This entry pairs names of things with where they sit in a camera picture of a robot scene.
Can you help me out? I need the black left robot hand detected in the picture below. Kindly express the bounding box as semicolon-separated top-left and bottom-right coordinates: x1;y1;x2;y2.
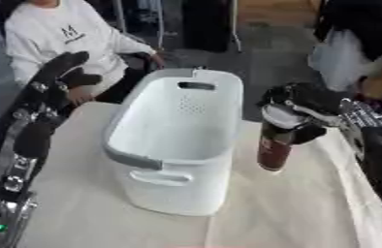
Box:
0;50;105;195

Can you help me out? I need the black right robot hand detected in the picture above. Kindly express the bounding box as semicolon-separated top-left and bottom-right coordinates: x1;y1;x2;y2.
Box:
255;81;356;145

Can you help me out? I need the dark red bottle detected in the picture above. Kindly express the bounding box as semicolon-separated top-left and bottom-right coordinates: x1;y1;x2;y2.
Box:
255;104;313;172

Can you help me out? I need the person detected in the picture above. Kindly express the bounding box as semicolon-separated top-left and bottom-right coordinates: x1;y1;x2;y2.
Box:
306;0;382;101
2;0;168;108

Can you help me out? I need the white plastic basket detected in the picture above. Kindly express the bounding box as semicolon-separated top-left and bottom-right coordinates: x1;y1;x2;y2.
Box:
101;67;245;217

